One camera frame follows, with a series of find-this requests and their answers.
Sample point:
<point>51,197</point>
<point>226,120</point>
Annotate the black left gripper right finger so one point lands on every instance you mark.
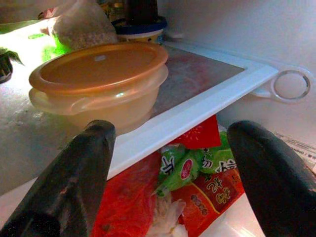
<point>276,192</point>

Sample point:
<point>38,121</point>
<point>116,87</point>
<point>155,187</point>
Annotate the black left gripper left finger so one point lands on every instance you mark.
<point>61,192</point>

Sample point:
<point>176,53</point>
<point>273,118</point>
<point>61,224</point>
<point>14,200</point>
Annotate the clear container with orange lid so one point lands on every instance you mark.
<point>98,71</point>

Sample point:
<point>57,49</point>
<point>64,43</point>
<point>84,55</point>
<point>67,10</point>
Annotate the white printed fridge label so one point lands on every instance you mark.
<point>301,150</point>

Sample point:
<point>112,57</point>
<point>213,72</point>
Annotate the white fridge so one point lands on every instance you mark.
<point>247,24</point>

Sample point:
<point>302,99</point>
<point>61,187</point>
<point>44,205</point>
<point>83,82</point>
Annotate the red packet yellow characters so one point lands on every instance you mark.
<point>212,197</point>

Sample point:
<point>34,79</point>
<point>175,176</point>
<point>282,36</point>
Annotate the orange red plastic bag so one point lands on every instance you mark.
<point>126,197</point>

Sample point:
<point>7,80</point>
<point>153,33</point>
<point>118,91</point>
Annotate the green food packet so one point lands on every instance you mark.
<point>217,158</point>
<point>177,168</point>

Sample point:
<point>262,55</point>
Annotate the plain red envelope packet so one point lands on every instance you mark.
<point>200,135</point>

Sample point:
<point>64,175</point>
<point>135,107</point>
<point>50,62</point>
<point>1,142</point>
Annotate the white thin plastic bag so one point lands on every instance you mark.
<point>168,217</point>

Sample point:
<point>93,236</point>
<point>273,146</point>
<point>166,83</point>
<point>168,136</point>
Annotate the white framed glass shelf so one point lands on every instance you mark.
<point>197,106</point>

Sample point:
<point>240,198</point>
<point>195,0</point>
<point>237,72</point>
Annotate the green vegetable bag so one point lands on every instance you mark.
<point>51,49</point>

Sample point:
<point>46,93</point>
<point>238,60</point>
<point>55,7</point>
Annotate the clear bag of grains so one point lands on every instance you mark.
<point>84,27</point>

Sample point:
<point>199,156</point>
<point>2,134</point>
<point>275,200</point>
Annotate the white tub blue lid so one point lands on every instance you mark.
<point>140,32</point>

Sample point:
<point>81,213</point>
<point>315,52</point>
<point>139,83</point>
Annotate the dark bottle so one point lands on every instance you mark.
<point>140,11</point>

